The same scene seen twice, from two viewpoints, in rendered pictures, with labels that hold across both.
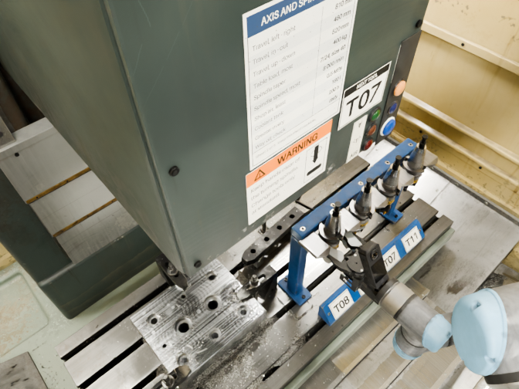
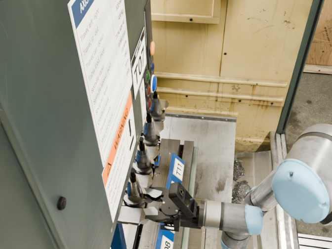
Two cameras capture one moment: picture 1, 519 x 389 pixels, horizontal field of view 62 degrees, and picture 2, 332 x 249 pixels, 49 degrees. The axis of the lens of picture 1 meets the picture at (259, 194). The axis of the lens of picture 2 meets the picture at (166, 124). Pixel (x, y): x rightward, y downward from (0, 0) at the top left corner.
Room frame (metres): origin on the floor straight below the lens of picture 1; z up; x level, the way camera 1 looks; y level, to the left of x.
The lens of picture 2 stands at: (0.10, 0.13, 2.04)
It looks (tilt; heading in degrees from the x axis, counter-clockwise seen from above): 44 degrees down; 319
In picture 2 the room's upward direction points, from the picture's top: 1 degrees counter-clockwise
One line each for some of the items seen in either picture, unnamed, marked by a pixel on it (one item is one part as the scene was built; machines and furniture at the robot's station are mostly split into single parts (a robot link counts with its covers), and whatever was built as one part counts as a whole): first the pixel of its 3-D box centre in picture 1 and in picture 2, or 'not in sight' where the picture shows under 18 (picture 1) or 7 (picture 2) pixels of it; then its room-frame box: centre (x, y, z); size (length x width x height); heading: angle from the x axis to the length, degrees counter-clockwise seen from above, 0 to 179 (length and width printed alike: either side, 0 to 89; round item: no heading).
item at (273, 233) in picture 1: (273, 238); not in sight; (0.76, -0.04, 0.93); 0.26 x 0.05 x 0.06; 135
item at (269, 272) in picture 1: (256, 287); not in sight; (0.57, 0.01, 0.97); 0.13 x 0.03 x 0.15; 130
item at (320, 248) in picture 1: (316, 246); (131, 215); (0.56, -0.13, 1.21); 0.07 x 0.05 x 0.01; 40
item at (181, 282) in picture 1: (173, 275); not in sight; (0.62, 0.26, 0.97); 0.13 x 0.03 x 0.15; 40
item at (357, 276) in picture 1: (368, 275); (181, 212); (0.50, -0.26, 1.17); 0.12 x 0.08 x 0.09; 40
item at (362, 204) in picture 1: (364, 197); (142, 155); (0.66, -0.26, 1.26); 0.04 x 0.04 x 0.07
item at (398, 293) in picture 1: (396, 297); (211, 213); (0.44, -0.31, 1.17); 0.08 x 0.05 x 0.08; 130
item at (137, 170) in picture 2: (361, 209); (143, 166); (0.66, -0.26, 1.21); 0.06 x 0.06 x 0.03
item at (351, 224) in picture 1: (347, 221); (140, 181); (0.63, -0.22, 1.21); 0.07 x 0.05 x 0.01; 40
